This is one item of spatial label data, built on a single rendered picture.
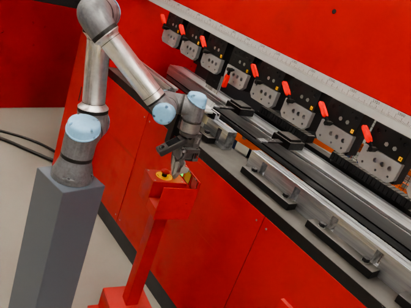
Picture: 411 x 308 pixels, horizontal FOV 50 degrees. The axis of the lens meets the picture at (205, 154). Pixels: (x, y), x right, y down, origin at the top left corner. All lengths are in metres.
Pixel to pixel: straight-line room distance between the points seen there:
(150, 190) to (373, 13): 1.07
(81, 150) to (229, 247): 0.76
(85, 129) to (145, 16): 1.47
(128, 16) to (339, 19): 1.49
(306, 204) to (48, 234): 0.98
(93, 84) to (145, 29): 1.32
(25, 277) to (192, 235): 0.74
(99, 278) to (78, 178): 0.95
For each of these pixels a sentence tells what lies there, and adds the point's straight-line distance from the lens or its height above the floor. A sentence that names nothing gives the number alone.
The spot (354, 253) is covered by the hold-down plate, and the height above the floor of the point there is 0.90.
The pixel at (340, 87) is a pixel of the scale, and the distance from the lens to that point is 1.69.
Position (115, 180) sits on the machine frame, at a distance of 2.71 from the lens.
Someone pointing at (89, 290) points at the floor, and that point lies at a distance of 2.39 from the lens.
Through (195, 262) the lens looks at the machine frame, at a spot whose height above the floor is 0.39.
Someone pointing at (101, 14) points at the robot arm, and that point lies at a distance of 1.49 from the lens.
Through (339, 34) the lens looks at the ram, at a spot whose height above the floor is 1.55.
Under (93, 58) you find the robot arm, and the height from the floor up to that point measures 1.20.
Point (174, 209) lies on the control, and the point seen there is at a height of 0.71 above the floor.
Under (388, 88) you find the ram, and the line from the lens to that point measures 1.59.
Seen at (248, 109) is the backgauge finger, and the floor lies 1.02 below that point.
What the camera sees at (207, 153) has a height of 0.87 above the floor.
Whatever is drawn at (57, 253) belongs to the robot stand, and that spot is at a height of 0.50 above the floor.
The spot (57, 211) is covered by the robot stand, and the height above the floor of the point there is 0.70.
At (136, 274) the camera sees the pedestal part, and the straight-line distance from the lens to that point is 2.07.
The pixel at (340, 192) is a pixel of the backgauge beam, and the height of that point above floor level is 0.95.
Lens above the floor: 1.60
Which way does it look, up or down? 21 degrees down
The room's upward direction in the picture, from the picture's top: 20 degrees clockwise
